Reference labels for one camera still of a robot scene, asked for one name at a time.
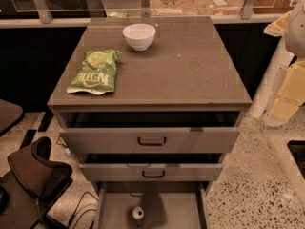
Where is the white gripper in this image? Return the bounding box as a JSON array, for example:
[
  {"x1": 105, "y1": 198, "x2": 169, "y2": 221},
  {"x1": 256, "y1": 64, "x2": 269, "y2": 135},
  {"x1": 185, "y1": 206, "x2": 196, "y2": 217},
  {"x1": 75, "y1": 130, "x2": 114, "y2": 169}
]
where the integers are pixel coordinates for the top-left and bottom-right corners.
[{"x1": 263, "y1": 0, "x2": 305, "y2": 127}]

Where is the silver redbull can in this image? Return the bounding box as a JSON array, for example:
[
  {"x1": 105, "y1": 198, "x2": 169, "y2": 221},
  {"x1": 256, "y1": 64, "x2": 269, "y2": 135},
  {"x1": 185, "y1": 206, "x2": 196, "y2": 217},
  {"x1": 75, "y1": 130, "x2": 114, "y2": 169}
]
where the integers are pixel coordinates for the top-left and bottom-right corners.
[{"x1": 132, "y1": 206, "x2": 145, "y2": 221}]

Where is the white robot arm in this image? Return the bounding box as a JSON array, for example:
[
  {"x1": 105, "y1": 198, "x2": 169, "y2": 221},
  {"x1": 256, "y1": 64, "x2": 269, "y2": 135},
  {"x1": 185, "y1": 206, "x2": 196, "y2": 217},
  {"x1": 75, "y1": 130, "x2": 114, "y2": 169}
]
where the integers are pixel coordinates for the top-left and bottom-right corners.
[{"x1": 249, "y1": 0, "x2": 305, "y2": 127}]

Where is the grey drawer cabinet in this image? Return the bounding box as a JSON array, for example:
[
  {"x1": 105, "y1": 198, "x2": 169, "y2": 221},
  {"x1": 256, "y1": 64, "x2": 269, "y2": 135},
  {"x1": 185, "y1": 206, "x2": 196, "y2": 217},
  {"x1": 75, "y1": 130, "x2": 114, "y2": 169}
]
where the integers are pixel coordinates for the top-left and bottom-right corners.
[{"x1": 47, "y1": 15, "x2": 253, "y2": 229}]

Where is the top grey drawer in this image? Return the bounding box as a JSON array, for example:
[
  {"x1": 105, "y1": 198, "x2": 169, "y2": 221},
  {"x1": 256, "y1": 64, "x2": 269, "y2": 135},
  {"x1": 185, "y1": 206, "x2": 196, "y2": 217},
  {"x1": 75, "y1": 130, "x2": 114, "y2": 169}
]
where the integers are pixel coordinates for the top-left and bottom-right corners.
[{"x1": 61, "y1": 111, "x2": 239, "y2": 154}]

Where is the middle grey drawer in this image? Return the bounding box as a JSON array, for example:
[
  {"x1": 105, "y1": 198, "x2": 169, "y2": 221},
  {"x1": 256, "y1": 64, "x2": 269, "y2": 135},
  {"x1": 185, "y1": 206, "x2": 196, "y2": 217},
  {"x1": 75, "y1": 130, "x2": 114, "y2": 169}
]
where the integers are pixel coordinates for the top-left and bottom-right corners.
[{"x1": 80, "y1": 154, "x2": 222, "y2": 182}]

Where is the right cardboard box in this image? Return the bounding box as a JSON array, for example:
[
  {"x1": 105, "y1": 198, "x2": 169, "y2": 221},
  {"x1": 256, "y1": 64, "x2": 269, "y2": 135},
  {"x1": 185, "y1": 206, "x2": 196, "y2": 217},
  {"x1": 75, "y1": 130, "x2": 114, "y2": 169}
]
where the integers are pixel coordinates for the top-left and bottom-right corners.
[{"x1": 193, "y1": 0, "x2": 244, "y2": 15}]

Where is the cardboard box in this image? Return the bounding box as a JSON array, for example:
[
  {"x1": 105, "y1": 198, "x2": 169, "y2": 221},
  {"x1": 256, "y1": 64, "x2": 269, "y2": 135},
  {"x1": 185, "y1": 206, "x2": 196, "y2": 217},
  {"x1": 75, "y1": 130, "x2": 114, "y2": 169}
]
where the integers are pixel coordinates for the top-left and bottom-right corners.
[
  {"x1": 193, "y1": 0, "x2": 244, "y2": 15},
  {"x1": 150, "y1": 0, "x2": 198, "y2": 16}
]

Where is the left cardboard box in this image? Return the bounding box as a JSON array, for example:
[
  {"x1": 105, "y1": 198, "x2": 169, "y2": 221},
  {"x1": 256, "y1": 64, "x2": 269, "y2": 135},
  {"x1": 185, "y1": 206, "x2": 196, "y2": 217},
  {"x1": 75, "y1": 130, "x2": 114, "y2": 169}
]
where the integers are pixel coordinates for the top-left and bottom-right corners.
[{"x1": 150, "y1": 0, "x2": 198, "y2": 16}]

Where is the white ceramic bowl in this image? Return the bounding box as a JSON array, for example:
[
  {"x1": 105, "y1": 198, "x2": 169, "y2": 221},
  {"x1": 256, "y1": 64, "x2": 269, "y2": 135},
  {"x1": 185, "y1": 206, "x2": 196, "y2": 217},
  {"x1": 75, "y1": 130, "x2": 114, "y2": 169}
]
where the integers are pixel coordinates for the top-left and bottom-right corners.
[{"x1": 122, "y1": 23, "x2": 156, "y2": 52}]

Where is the green Kettle chip bag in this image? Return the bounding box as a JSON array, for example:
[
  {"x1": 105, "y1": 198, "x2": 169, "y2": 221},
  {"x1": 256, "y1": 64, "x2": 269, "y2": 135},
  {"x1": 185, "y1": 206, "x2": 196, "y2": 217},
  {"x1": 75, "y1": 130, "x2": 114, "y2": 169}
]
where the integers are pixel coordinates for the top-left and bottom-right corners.
[{"x1": 67, "y1": 50, "x2": 121, "y2": 95}]

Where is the dark round table edge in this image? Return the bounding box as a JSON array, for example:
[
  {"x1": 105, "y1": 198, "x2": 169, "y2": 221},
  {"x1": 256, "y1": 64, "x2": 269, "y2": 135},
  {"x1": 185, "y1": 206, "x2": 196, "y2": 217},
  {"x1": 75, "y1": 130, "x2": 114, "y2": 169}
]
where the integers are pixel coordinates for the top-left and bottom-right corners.
[{"x1": 0, "y1": 99, "x2": 24, "y2": 136}]

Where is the black office chair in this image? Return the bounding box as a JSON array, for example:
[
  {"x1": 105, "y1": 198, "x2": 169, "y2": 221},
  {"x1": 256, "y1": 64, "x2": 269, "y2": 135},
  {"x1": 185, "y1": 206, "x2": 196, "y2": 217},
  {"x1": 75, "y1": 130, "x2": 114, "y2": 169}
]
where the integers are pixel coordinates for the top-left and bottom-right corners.
[{"x1": 0, "y1": 137, "x2": 72, "y2": 229}]

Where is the black floor cable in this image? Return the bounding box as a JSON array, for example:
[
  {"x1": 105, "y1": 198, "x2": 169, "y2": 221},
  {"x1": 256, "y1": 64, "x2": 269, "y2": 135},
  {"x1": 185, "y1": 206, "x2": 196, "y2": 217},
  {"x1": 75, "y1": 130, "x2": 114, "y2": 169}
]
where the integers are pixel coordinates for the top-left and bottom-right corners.
[{"x1": 67, "y1": 191, "x2": 99, "y2": 228}]

